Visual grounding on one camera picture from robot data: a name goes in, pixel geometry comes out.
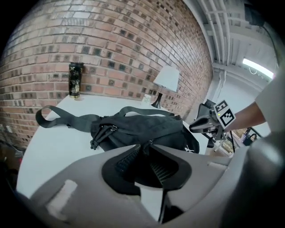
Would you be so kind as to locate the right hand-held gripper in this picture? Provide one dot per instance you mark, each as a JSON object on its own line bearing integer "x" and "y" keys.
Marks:
{"x": 222, "y": 115}

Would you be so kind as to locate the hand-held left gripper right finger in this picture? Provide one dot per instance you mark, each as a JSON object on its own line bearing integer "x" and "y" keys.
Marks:
{"x": 204, "y": 171}

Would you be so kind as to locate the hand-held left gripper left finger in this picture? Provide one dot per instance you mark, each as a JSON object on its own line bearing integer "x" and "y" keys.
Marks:
{"x": 89, "y": 184}

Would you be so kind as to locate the person's right forearm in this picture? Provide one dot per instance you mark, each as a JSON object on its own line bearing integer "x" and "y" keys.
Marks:
{"x": 247, "y": 116}

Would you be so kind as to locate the white shade table lamp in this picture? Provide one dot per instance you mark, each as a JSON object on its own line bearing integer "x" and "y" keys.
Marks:
{"x": 167, "y": 80}

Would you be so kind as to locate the white printed cup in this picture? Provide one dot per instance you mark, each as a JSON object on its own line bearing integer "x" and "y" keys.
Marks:
{"x": 146, "y": 99}

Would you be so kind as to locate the ceiling tube light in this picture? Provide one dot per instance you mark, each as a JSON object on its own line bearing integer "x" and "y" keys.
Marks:
{"x": 258, "y": 66}

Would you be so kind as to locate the black patterned tumbler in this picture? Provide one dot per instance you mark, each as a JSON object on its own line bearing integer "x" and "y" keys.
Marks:
{"x": 75, "y": 80}

